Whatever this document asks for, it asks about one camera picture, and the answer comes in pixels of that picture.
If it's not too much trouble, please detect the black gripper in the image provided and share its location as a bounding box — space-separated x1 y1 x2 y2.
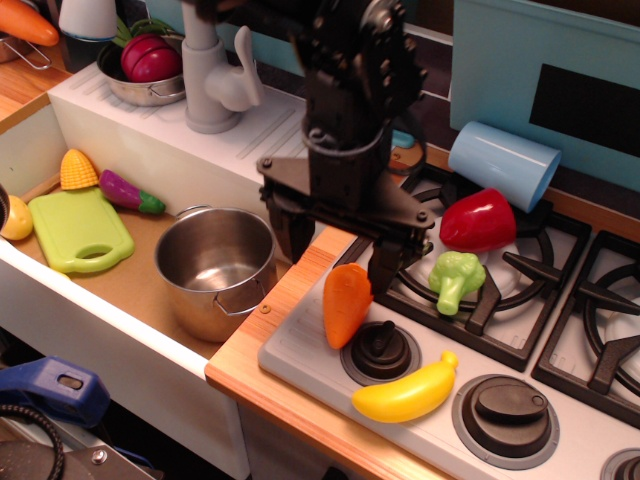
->
257 126 433 295

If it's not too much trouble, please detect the orange toy carrot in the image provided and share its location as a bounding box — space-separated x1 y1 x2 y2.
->
323 263 373 349

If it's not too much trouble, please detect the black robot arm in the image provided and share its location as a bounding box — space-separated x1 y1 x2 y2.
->
247 1 432 294

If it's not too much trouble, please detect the steel pot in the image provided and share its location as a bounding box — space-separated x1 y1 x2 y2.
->
154 205 278 343

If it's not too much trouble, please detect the orange carrot top left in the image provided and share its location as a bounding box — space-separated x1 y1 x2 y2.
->
1 0 59 47

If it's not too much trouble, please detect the left black stove knob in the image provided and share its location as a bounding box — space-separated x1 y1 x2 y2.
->
340 320 422 386

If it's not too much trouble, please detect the black stove knob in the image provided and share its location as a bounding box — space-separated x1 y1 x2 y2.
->
340 320 422 386
600 448 639 480
451 375 560 471

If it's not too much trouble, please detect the green toy broccoli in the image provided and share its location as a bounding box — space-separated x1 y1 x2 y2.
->
428 251 486 316

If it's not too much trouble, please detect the red toy bell pepper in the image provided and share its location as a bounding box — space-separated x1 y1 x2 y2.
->
439 188 517 253

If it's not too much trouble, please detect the yellow toy banana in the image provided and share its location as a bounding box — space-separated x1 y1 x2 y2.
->
351 351 459 423

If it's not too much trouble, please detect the left black stove grate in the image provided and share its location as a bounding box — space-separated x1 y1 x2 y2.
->
371 200 591 371

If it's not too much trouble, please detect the black stove grate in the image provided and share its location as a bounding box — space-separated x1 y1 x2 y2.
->
533 231 639 428
371 200 591 371

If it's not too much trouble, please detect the grey stove top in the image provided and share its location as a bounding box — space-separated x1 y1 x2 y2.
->
259 231 639 479

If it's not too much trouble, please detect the grey toy faucet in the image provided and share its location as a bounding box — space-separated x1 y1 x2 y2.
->
181 1 265 134

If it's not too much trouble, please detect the light blue plastic cup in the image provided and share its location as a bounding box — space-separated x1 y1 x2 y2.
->
448 121 562 213

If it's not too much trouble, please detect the white toy sink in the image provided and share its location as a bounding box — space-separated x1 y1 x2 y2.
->
1 60 333 479

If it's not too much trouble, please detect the purple toy eggplant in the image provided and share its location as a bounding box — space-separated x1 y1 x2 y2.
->
99 170 166 215

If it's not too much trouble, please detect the middle black stove knob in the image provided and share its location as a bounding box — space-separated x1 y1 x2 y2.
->
451 375 560 471

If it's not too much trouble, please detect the small steel bowl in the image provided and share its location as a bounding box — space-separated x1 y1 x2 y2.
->
97 34 186 107

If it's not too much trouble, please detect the green toy cutting board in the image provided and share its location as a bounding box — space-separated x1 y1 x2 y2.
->
28 187 135 273

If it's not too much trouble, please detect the red toy radish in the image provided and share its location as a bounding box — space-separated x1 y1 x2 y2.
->
120 33 183 83

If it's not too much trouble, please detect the yellow toy corn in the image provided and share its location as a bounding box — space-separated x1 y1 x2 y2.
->
59 149 99 191

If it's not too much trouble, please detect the right black stove grate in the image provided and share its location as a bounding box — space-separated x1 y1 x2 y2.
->
533 231 639 428

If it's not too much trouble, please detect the blue clamp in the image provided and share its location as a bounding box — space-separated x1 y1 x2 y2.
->
1 356 111 427

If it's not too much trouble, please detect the yellow toy potato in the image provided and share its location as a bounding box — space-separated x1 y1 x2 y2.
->
1 195 33 241

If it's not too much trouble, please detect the white cup top left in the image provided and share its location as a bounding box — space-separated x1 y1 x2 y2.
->
59 0 118 42

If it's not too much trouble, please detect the right black stove knob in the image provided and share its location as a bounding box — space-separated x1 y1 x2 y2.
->
600 448 639 480

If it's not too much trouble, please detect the steel strainer top left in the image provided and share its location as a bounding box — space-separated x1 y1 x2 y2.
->
1 32 52 71

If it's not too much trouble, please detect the blue handled toy fork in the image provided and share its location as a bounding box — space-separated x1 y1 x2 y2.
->
392 129 416 149

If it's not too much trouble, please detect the black braided cable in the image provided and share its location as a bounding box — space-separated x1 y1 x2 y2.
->
0 403 69 480

